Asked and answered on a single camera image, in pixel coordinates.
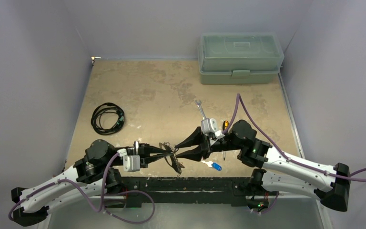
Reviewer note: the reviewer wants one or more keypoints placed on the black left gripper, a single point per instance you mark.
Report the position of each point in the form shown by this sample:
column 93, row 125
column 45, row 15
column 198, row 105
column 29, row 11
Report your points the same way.
column 144, row 150

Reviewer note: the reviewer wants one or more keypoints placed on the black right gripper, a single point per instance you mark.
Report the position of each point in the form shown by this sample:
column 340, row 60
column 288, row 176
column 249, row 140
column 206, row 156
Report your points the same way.
column 207, row 144

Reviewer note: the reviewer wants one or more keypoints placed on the key with blue tag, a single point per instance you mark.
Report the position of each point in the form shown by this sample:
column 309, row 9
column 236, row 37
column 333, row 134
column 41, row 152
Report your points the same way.
column 212, row 165

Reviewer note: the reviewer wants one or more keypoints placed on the grey key holder plate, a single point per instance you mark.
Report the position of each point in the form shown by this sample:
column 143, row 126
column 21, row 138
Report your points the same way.
column 174, row 163

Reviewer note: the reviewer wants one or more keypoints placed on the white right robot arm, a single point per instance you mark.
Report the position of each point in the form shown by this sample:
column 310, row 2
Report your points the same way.
column 273, row 171

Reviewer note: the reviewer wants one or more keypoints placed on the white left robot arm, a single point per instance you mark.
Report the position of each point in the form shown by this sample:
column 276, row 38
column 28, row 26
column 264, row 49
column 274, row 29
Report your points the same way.
column 90, row 178

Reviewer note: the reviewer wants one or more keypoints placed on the orange black screwdriver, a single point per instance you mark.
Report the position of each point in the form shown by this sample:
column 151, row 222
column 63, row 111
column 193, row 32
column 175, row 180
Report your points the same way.
column 225, row 125

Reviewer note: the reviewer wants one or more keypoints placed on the silver open-end wrench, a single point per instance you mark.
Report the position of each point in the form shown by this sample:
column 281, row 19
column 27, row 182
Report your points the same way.
column 199, row 104

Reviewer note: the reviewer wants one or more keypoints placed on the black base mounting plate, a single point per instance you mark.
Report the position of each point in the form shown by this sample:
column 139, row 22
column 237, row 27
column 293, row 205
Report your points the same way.
column 235, row 191

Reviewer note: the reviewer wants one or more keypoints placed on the green plastic toolbox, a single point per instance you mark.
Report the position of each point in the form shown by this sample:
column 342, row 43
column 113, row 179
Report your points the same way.
column 239, row 58

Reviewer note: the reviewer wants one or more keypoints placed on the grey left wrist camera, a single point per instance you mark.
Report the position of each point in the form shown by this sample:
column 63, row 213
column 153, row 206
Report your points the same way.
column 131, row 163

